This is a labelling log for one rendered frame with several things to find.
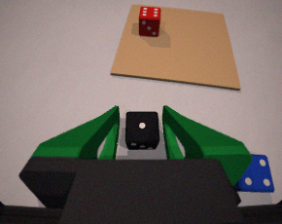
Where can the tan flat mat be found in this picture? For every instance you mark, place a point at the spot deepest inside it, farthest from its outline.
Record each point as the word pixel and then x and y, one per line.
pixel 193 47

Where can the blue die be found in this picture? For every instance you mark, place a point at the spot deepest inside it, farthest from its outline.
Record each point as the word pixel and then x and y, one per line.
pixel 257 177

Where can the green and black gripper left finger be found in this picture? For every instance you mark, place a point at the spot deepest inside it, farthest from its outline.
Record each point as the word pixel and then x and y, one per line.
pixel 84 140

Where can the red die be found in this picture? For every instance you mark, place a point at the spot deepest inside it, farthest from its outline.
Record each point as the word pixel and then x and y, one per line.
pixel 149 21

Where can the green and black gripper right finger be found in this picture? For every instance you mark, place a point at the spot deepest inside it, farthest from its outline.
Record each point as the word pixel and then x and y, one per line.
pixel 201 142

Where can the black die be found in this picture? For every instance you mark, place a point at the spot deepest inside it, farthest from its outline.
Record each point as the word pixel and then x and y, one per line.
pixel 142 130

